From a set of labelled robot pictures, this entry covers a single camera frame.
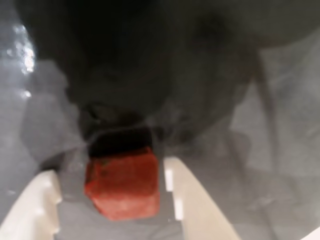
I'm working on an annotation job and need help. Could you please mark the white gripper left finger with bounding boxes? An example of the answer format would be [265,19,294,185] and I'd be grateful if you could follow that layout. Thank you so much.
[0,169,63,240]

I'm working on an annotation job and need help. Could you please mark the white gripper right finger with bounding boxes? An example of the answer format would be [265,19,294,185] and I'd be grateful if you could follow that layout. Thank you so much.
[163,157,241,240]

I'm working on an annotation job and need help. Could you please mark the red cube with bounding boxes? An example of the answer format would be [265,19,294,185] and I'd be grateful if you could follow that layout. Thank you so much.
[84,126,161,222]

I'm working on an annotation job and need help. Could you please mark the black table mat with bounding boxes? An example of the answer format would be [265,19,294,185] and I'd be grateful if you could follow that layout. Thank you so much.
[0,0,320,240]

